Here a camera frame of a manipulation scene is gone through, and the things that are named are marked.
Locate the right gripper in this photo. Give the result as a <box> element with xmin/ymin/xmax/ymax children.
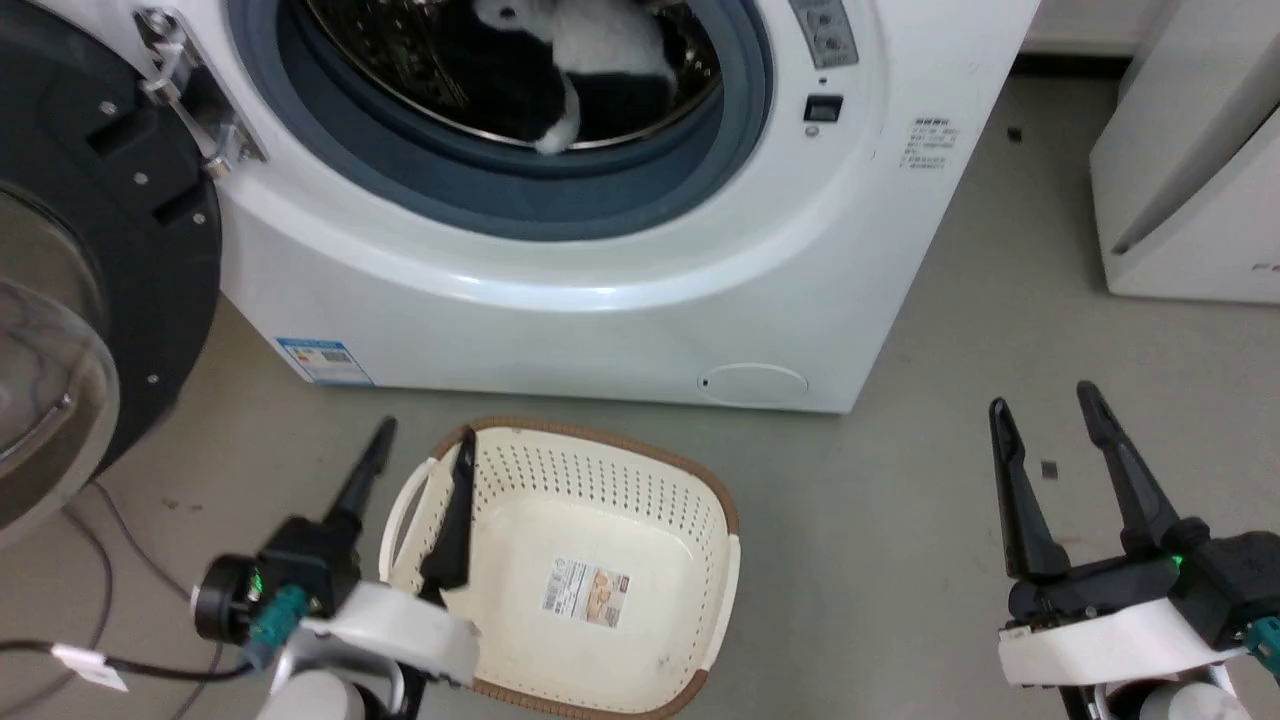
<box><xmin>988</xmin><ymin>381</ymin><xmax>1280</xmax><ymax>689</ymax></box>

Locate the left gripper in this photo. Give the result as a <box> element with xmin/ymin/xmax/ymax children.
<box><xmin>193</xmin><ymin>417</ymin><xmax>482</xmax><ymax>691</ymax></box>

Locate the black and white garment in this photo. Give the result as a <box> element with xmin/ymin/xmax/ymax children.
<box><xmin>472</xmin><ymin>0</ymin><xmax>683</xmax><ymax>156</ymax></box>

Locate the cream plastic laundry basket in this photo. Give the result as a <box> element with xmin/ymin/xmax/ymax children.
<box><xmin>378</xmin><ymin>416</ymin><xmax>742</xmax><ymax>720</ymax></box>

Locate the white front-load washing machine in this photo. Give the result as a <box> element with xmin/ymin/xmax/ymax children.
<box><xmin>30</xmin><ymin>0</ymin><xmax>1043</xmax><ymax>415</ymax></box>

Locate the blue energy label sticker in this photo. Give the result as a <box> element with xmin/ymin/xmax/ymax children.
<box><xmin>276</xmin><ymin>337</ymin><xmax>375</xmax><ymax>387</ymax></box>

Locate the paper label sticker with barcode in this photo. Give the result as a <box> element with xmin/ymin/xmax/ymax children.
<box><xmin>541</xmin><ymin>556</ymin><xmax>634</xmax><ymax>629</ymax></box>

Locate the white appliance cabinet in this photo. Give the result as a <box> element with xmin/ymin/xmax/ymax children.
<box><xmin>1089</xmin><ymin>0</ymin><xmax>1280</xmax><ymax>305</ymax></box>

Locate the oval filter cover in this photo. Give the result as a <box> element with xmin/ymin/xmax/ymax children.
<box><xmin>697</xmin><ymin>362</ymin><xmax>810</xmax><ymax>407</ymax></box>

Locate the grey rubber door gasket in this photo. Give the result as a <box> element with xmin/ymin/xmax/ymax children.
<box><xmin>226</xmin><ymin>0</ymin><xmax>775</xmax><ymax>242</ymax></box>

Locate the dark round washer door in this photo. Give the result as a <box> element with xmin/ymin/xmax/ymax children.
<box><xmin>0</xmin><ymin>12</ymin><xmax>223</xmax><ymax>549</ymax></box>

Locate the printed text label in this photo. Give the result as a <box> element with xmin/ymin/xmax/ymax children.
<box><xmin>899</xmin><ymin>116</ymin><xmax>961</xmax><ymax>172</ymax></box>

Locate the metal washer door hinge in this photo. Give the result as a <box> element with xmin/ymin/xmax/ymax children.
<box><xmin>135</xmin><ymin>8</ymin><xmax>267</xmax><ymax>179</ymax></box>

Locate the teal cable connector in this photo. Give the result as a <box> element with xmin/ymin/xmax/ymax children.
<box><xmin>246</xmin><ymin>585</ymin><xmax>309</xmax><ymax>671</ymax></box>
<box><xmin>1245</xmin><ymin>616</ymin><xmax>1280</xmax><ymax>673</ymax></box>

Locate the black cable with white tag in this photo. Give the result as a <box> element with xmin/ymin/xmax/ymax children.
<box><xmin>0</xmin><ymin>640</ymin><xmax>256</xmax><ymax>693</ymax></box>

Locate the thin grey floor cable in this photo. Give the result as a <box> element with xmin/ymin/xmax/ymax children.
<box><xmin>0</xmin><ymin>480</ymin><xmax>226</xmax><ymax>720</ymax></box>

